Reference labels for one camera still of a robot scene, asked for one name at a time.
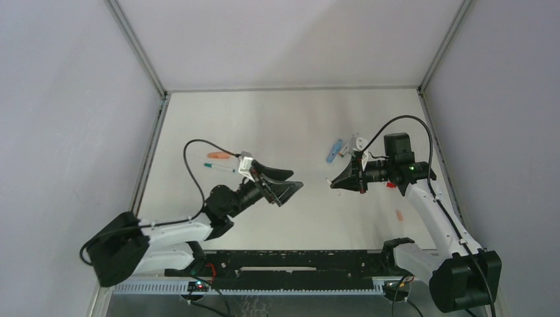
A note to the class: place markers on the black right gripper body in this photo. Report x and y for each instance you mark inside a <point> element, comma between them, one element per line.
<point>360,173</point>

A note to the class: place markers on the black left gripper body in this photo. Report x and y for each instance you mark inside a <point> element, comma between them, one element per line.
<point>266,189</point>

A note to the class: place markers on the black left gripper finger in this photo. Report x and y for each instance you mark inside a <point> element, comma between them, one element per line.
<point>273,173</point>
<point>279,192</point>

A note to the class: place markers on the white marker green end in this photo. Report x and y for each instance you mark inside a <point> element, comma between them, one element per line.
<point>220,167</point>

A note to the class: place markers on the orange translucent highlighter pen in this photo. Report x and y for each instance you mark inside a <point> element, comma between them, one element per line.
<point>218,155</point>

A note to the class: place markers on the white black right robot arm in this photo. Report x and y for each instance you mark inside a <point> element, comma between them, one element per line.
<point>463,274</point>

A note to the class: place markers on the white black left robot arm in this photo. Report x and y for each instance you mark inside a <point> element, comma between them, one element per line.
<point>128,246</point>

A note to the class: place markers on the white pen orange tip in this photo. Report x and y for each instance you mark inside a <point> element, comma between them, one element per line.
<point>344,150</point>

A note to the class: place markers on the blue translucent highlighter pen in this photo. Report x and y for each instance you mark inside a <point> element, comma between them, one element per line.
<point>335,149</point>

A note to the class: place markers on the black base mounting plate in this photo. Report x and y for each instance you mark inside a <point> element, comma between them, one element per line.
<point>294,270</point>

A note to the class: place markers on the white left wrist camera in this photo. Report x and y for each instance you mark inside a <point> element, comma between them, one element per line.
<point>245,163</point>

